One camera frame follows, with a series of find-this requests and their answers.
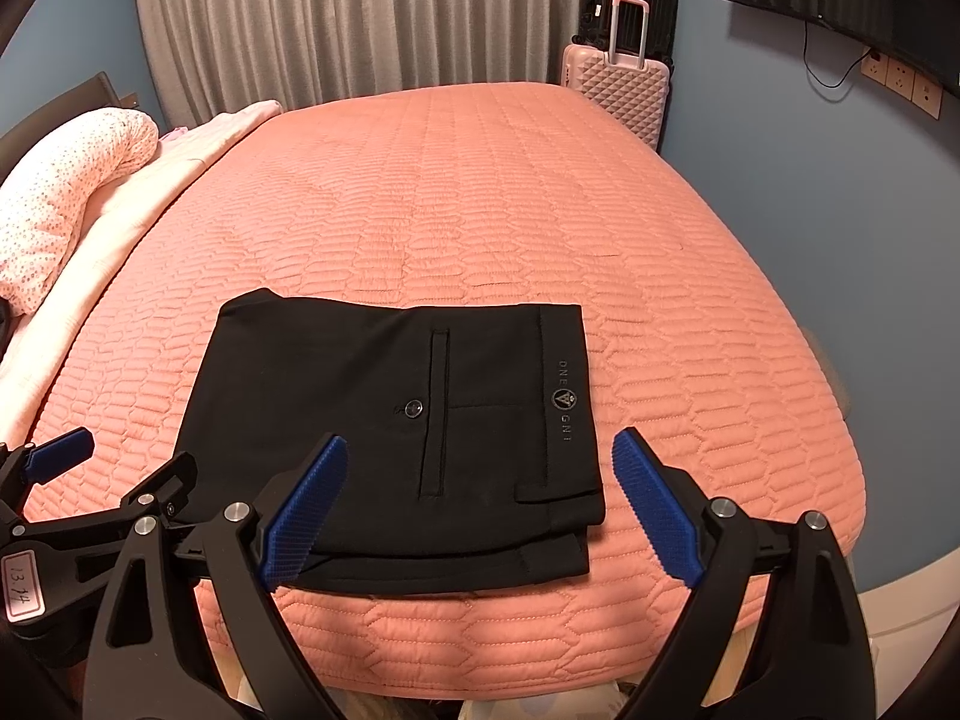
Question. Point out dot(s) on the beige wall socket panel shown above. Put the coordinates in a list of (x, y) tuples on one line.
[(903, 80)]

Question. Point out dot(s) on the dark bed headboard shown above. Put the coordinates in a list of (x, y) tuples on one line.
[(93, 93)]

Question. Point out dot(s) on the pink dotted pillow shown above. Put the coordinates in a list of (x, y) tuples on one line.
[(44, 198)]

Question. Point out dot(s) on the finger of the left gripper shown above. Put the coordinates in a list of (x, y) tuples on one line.
[(31, 464), (163, 493)]

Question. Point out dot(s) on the pink hardshell suitcase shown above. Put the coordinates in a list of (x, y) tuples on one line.
[(632, 88)]

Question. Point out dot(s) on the grey pleated curtain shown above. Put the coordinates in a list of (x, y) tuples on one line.
[(210, 56)]

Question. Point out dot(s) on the pink quilted bed cover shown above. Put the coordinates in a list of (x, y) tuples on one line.
[(477, 287)]

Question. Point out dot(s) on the black pants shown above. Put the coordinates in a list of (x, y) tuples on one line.
[(473, 461)]

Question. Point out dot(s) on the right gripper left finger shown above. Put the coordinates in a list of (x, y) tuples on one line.
[(246, 551)]

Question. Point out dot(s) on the grey upholstered stool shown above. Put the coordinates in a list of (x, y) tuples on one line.
[(829, 371)]

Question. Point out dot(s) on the light pink folded blanket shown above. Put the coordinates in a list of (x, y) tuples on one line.
[(117, 216)]

